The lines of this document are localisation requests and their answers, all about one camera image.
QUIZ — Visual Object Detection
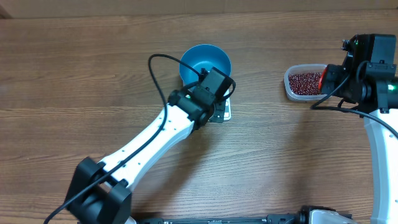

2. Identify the red measuring scoop blue handle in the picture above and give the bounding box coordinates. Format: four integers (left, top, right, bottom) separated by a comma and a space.
318, 66, 328, 93

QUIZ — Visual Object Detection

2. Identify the white digital kitchen scale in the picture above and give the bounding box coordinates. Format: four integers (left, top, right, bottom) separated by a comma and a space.
183, 81, 232, 123

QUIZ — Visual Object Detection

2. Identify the pile of red beans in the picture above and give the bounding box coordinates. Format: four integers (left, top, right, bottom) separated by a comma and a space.
288, 72, 321, 95

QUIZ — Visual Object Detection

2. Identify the blue metal bowl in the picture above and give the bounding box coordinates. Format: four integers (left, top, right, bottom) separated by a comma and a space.
179, 44, 232, 86

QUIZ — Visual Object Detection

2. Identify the clear plastic container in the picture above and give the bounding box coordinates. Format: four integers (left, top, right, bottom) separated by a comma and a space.
284, 63, 326, 101

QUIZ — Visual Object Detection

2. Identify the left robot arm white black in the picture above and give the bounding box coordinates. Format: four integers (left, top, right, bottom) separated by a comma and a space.
65, 68, 236, 224

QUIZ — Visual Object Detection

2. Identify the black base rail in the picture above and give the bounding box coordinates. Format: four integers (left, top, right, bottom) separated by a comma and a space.
130, 205, 354, 224

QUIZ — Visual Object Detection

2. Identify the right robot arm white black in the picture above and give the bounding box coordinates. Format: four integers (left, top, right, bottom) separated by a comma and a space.
318, 34, 397, 223

